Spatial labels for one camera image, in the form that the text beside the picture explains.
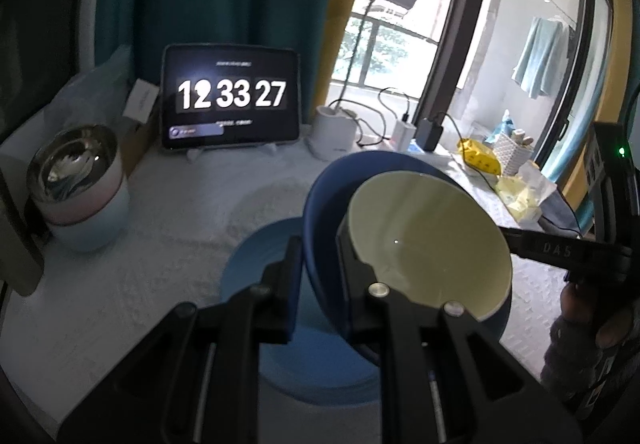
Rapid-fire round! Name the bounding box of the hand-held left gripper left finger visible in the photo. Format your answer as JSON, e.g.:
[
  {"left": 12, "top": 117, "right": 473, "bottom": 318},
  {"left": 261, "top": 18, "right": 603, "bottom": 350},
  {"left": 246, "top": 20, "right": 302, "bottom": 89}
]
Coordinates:
[{"left": 57, "top": 237, "right": 306, "bottom": 444}]

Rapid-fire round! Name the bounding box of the yellow toy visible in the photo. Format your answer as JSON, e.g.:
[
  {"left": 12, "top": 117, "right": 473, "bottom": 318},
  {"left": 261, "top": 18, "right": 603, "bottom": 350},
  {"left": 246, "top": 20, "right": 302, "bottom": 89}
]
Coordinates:
[{"left": 457, "top": 138, "right": 503, "bottom": 176}]

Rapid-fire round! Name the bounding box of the balcony railing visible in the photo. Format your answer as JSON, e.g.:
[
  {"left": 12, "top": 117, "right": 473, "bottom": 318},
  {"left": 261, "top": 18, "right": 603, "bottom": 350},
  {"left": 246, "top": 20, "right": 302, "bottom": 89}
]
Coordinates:
[{"left": 345, "top": 12, "right": 442, "bottom": 91}]

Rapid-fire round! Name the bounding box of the black tablet with clock display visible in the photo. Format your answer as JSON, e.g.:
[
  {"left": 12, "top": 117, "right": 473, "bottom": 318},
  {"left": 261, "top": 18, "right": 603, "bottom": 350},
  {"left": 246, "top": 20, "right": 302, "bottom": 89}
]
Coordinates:
[{"left": 160, "top": 43, "right": 301, "bottom": 154}]

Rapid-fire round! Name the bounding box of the pink and blue cup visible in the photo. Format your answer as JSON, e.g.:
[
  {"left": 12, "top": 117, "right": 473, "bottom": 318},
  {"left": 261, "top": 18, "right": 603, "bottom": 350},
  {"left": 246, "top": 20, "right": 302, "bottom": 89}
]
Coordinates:
[{"left": 26, "top": 124, "right": 132, "bottom": 254}]

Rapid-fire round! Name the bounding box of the thin black cable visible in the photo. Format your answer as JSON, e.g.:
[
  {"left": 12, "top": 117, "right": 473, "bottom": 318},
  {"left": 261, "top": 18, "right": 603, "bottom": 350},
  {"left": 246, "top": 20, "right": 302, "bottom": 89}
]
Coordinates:
[{"left": 542, "top": 194, "right": 587, "bottom": 238}]

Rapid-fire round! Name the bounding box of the black lamp cable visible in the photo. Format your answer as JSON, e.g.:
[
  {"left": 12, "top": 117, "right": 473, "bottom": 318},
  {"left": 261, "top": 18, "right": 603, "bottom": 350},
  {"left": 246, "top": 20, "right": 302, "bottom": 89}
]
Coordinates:
[{"left": 352, "top": 117, "right": 389, "bottom": 148}]

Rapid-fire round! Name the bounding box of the light blue hanging towel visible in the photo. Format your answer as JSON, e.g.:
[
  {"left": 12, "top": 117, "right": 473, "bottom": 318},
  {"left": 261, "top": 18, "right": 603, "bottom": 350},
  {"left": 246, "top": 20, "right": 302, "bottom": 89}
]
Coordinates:
[{"left": 511, "top": 17, "right": 569, "bottom": 100}]

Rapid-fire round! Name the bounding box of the white charger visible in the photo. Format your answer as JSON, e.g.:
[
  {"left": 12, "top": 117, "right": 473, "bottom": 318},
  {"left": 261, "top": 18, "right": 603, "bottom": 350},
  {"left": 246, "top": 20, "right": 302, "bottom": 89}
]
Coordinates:
[{"left": 392, "top": 119, "right": 417, "bottom": 153}]

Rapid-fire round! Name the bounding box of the black charger cable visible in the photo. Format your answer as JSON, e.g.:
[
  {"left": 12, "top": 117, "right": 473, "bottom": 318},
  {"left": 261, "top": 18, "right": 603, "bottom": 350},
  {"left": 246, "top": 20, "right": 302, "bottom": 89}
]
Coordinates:
[
  {"left": 435, "top": 111, "right": 501, "bottom": 186},
  {"left": 377, "top": 87, "right": 412, "bottom": 123}
]

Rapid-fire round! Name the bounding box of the dark sliding door frame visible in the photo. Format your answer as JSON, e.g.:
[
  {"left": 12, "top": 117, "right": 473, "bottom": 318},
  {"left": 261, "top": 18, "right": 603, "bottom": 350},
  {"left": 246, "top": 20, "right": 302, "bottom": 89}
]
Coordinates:
[{"left": 415, "top": 0, "right": 497, "bottom": 126}]

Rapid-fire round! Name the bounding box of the blue plate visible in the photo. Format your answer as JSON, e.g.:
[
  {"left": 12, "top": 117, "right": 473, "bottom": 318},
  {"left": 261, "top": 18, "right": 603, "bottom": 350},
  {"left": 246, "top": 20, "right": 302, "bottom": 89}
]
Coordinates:
[{"left": 217, "top": 217, "right": 382, "bottom": 407}]

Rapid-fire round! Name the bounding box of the white textured tablecloth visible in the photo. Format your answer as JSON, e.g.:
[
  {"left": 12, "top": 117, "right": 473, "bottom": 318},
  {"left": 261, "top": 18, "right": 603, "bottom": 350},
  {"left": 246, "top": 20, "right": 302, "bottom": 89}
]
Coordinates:
[{"left": 0, "top": 119, "right": 571, "bottom": 430}]

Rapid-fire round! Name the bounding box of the white tablet stand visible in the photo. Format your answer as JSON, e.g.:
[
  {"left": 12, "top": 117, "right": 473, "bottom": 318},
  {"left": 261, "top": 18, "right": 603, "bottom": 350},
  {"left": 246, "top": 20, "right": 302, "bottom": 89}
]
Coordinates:
[{"left": 186, "top": 143, "right": 279, "bottom": 163}]

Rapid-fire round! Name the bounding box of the clear plastic bag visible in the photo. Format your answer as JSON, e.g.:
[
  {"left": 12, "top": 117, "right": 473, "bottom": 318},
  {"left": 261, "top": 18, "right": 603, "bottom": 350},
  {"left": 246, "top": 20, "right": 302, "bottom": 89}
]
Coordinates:
[{"left": 47, "top": 44, "right": 139, "bottom": 130}]

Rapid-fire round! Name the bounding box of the blue bowl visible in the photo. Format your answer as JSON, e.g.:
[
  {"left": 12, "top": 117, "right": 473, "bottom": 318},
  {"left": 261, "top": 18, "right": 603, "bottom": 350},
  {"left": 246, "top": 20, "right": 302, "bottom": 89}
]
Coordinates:
[{"left": 301, "top": 150, "right": 513, "bottom": 367}]

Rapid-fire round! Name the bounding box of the person's right hand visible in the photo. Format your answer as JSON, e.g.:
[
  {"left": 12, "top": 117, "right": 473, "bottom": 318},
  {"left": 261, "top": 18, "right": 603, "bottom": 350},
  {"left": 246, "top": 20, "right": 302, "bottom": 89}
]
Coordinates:
[{"left": 541, "top": 281, "right": 633, "bottom": 405}]

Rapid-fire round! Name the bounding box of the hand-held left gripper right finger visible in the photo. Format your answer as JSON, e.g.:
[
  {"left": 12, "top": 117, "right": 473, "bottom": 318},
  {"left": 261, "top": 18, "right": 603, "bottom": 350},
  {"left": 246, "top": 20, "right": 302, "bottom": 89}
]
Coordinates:
[{"left": 336, "top": 219, "right": 583, "bottom": 444}]

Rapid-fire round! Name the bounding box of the yellow curtain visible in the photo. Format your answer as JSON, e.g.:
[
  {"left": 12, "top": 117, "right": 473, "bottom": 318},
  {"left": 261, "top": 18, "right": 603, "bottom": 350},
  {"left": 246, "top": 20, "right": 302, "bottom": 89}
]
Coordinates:
[{"left": 320, "top": 0, "right": 382, "bottom": 101}]

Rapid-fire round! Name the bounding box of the small white box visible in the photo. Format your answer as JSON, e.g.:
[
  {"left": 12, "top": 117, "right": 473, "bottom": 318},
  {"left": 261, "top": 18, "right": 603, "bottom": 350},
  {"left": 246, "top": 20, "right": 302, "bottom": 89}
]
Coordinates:
[{"left": 122, "top": 78, "right": 160, "bottom": 123}]

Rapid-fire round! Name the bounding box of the white plastic basket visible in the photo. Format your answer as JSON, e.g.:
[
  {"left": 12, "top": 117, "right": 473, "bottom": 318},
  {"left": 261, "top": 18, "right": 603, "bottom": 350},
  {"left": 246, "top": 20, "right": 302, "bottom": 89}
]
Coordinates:
[{"left": 492, "top": 133, "right": 535, "bottom": 176}]

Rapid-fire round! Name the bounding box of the yellow tissue pack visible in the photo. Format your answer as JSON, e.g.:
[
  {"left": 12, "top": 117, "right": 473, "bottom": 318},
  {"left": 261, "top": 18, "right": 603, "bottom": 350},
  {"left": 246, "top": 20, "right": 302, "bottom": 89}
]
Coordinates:
[{"left": 495, "top": 159, "right": 559, "bottom": 225}]

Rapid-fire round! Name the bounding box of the white power strip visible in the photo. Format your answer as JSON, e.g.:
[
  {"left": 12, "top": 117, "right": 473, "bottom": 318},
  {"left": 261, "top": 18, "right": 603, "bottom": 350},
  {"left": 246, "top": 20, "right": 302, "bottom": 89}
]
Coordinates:
[{"left": 357, "top": 133, "right": 451, "bottom": 158}]

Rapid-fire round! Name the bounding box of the white desk lamp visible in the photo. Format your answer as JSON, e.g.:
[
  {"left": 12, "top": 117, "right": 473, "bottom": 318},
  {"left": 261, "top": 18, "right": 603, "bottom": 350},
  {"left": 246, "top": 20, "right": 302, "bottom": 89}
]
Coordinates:
[{"left": 307, "top": 0, "right": 420, "bottom": 161}]

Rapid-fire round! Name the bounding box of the black charger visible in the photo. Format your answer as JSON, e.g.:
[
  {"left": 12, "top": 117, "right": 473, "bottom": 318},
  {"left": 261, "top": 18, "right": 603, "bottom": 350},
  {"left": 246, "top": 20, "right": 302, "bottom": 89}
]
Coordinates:
[{"left": 416, "top": 118, "right": 445, "bottom": 153}]

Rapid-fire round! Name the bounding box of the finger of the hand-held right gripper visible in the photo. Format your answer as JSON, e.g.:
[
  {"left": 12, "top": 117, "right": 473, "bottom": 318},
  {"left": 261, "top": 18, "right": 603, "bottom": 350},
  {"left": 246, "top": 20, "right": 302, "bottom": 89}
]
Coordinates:
[{"left": 497, "top": 224, "right": 634, "bottom": 276}]

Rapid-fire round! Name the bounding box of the cream bowl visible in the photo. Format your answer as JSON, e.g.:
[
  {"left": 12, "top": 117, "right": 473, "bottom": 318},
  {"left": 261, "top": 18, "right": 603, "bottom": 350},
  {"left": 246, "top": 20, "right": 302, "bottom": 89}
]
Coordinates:
[{"left": 347, "top": 171, "right": 513, "bottom": 323}]

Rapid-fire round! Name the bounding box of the grey cloth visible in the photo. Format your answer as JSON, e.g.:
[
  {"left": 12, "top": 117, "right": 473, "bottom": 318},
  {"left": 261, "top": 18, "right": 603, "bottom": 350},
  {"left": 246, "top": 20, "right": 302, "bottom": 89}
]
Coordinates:
[{"left": 537, "top": 194, "right": 597, "bottom": 238}]

